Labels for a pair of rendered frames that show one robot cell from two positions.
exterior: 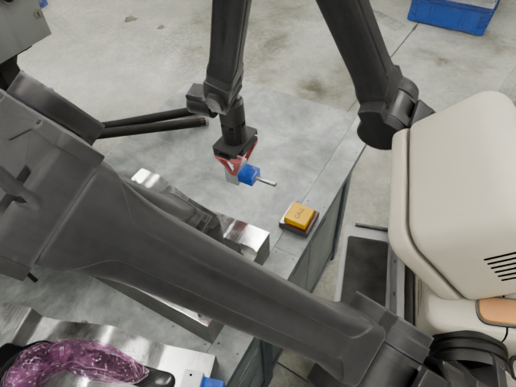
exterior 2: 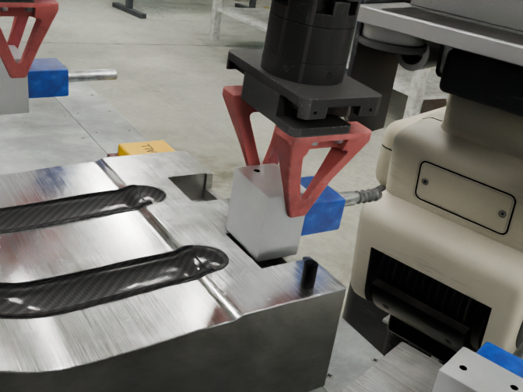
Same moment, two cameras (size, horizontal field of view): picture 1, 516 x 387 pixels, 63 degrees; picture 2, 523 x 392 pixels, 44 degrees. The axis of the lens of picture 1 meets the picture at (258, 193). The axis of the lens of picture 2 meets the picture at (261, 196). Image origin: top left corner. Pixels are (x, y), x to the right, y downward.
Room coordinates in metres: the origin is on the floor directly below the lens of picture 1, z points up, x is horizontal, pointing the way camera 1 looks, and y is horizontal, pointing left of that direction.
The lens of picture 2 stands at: (0.27, 0.50, 1.13)
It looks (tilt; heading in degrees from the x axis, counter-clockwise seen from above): 25 degrees down; 293
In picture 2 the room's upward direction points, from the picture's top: 9 degrees clockwise
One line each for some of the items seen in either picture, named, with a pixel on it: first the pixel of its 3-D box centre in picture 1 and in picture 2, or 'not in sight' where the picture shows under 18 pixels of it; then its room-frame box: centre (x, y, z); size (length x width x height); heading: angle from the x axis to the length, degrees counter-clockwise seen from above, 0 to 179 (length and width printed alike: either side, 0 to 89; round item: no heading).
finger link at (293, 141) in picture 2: not in sight; (298, 149); (0.42, 0.10, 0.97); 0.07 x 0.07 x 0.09; 58
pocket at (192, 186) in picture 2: (243, 259); (201, 204); (0.52, 0.04, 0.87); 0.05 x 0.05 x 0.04; 58
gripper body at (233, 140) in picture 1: (234, 131); not in sight; (0.75, 0.05, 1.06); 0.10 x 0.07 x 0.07; 148
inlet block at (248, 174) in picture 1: (252, 176); (52, 77); (0.72, 0.01, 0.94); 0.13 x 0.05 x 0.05; 58
